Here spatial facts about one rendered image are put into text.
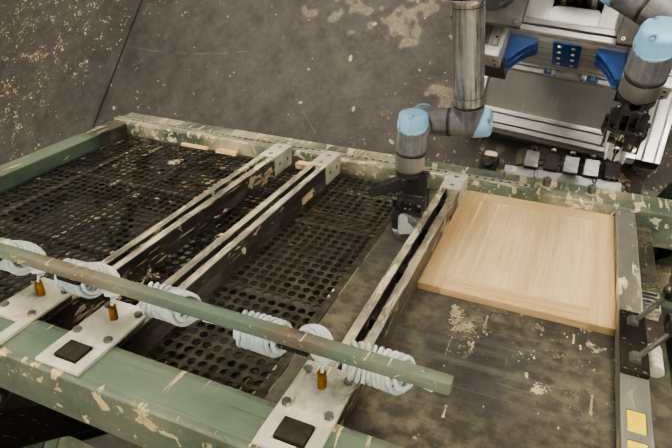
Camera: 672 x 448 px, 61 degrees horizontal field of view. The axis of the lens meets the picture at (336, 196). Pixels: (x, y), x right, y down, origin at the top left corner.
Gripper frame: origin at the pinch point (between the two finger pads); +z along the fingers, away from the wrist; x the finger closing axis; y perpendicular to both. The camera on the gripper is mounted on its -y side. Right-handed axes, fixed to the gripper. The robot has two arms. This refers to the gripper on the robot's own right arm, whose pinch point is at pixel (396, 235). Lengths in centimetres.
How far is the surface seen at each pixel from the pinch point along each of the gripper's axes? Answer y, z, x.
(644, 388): 59, -3, -38
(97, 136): -127, 0, 21
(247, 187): -52, -1, 7
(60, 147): -130, -1, 6
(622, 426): 55, -3, -49
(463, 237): 17.0, 0.2, 7.0
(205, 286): -32, -1, -43
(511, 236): 28.9, 0.4, 13.5
